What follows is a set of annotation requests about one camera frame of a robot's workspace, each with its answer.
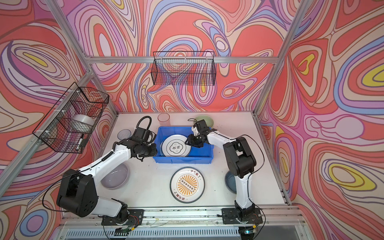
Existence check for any white plate with flower emblem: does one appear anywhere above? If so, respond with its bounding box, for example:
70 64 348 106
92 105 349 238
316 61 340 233
161 135 192 157

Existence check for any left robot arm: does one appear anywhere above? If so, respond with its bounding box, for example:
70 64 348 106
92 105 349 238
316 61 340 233
56 138 158 224

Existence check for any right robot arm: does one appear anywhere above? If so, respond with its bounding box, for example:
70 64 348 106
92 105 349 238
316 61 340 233
185 119 257 222

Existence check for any blue plastic bin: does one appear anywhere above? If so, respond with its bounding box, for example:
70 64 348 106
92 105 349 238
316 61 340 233
154 127 214 164

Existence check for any light green bowl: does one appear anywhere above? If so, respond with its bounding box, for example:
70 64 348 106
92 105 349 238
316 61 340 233
195 115 214 128

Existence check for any blue-grey translucent cup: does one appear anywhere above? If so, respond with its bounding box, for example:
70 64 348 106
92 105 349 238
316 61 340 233
117 129 132 140

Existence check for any grey lilac bowl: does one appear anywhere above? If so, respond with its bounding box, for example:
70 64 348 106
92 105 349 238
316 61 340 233
101 164 130 190

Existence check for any pink translucent cup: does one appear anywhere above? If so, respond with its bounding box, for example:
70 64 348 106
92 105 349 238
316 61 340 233
158 113 171 127

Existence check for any white plate with orange sunburst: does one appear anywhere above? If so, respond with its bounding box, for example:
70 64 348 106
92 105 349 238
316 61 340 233
170 167 206 204

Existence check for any dark blue bowl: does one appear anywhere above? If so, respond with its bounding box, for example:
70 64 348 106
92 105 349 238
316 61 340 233
225 171 237 194

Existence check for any black marker pen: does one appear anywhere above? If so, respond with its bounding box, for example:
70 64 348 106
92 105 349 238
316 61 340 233
76 134 84 151

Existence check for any white tape roll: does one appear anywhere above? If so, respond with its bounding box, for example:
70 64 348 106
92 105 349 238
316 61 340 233
70 114 95 134

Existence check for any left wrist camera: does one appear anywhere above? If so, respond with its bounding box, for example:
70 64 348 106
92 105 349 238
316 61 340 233
133 127 151 142

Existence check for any black wire basket on back wall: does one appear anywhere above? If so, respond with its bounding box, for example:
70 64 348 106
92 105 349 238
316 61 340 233
151 51 217 86

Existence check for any black wire basket on wall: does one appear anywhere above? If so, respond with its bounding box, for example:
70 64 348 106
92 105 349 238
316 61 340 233
151 51 217 86
33 83 110 154

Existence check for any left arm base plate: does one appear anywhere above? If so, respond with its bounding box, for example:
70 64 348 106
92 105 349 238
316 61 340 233
102 209 145 227

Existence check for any aluminium front rail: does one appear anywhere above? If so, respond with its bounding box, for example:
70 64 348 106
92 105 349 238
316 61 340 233
59 205 307 229

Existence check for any black wire basket on left wall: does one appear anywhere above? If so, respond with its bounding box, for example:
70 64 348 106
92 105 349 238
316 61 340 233
33 83 110 154

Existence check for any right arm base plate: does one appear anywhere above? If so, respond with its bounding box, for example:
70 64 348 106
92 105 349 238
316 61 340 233
220 208 264 226

